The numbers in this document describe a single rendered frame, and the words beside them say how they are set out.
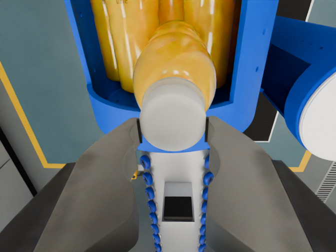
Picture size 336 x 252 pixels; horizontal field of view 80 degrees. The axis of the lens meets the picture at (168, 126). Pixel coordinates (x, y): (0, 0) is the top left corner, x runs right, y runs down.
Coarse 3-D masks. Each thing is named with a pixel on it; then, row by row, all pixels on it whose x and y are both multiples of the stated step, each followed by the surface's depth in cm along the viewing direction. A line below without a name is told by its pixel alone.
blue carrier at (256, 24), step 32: (64, 0) 26; (256, 0) 19; (96, 32) 35; (256, 32) 21; (96, 64) 36; (256, 64) 24; (96, 96) 28; (128, 96) 40; (224, 96) 38; (256, 96) 29
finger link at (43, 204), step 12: (72, 168) 8; (60, 180) 8; (48, 192) 7; (60, 192) 7; (36, 204) 7; (48, 204) 7; (24, 216) 6; (36, 216) 6; (48, 216) 6; (12, 228) 6; (24, 228) 6; (36, 228) 6; (0, 240) 6; (12, 240) 6; (24, 240) 6; (36, 240) 6
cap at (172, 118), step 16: (160, 96) 11; (176, 96) 10; (192, 96) 11; (144, 112) 11; (160, 112) 11; (176, 112) 11; (192, 112) 11; (144, 128) 12; (160, 128) 12; (176, 128) 12; (192, 128) 12; (160, 144) 12; (176, 144) 12; (192, 144) 12
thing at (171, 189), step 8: (168, 184) 73; (176, 184) 73; (184, 184) 72; (168, 192) 70; (176, 192) 70; (184, 192) 70; (168, 200) 65; (176, 200) 65; (184, 200) 65; (192, 200) 67; (168, 208) 63; (176, 208) 63; (184, 208) 62; (192, 208) 64; (168, 216) 61; (176, 216) 60; (184, 216) 60; (192, 216) 60; (168, 224) 62; (176, 224) 61; (184, 224) 61; (192, 224) 61
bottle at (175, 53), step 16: (160, 32) 19; (176, 32) 17; (192, 32) 20; (144, 48) 16; (160, 48) 14; (176, 48) 14; (192, 48) 14; (144, 64) 14; (160, 64) 13; (176, 64) 13; (192, 64) 13; (208, 64) 14; (144, 80) 14; (160, 80) 12; (176, 80) 12; (192, 80) 13; (208, 80) 14; (144, 96) 13; (208, 96) 14
